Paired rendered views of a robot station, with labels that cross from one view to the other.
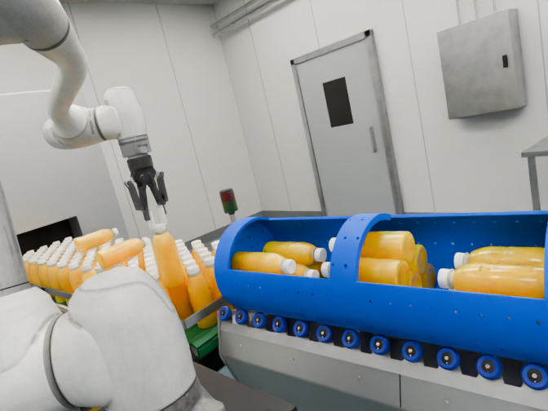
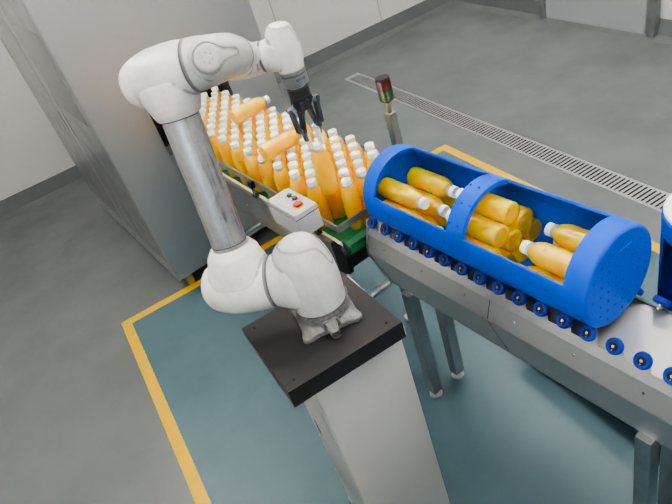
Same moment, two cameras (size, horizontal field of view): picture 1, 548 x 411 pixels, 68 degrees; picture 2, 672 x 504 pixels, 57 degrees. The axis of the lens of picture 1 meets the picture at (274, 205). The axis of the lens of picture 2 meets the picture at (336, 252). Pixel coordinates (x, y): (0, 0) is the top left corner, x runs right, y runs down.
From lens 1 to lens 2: 1.01 m
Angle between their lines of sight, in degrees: 31
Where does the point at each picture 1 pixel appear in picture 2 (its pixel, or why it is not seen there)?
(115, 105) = (276, 46)
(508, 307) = (544, 284)
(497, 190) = not seen: outside the picture
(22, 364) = (252, 286)
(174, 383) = (333, 302)
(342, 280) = (453, 235)
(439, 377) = (512, 307)
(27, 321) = (251, 264)
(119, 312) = (302, 267)
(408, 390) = (493, 310)
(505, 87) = not seen: outside the picture
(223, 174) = not seen: outside the picture
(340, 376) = (452, 290)
